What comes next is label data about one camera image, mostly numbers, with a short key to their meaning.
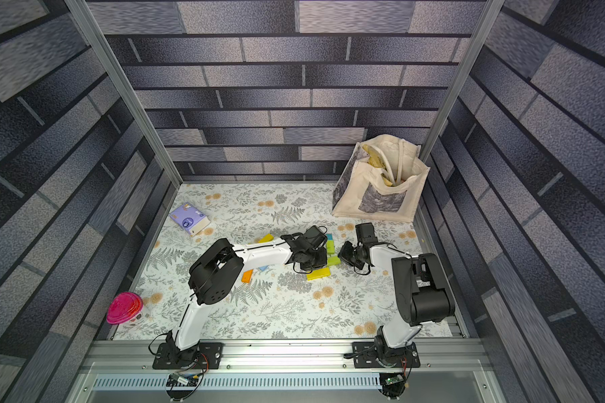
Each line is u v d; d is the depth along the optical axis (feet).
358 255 2.66
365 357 2.38
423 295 1.52
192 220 3.28
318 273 2.88
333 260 3.02
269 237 3.29
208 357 2.43
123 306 2.43
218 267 1.91
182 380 2.33
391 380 2.38
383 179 2.84
